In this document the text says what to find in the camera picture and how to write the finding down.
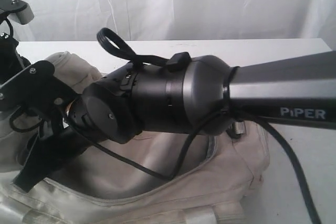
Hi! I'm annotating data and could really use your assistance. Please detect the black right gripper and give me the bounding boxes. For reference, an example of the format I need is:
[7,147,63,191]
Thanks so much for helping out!
[14,119,89,191]

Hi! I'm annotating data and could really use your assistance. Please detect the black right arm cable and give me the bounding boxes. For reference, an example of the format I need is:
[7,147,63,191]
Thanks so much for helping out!
[62,27,322,224]

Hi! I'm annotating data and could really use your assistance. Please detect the cream fabric duffel bag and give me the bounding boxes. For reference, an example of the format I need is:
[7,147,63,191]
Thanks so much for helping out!
[1,51,269,223]

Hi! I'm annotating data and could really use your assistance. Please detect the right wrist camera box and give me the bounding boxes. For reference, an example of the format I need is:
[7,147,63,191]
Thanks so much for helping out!
[1,60,78,121]

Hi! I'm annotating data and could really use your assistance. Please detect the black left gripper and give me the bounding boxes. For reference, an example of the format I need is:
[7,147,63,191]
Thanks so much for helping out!
[0,33,30,80]

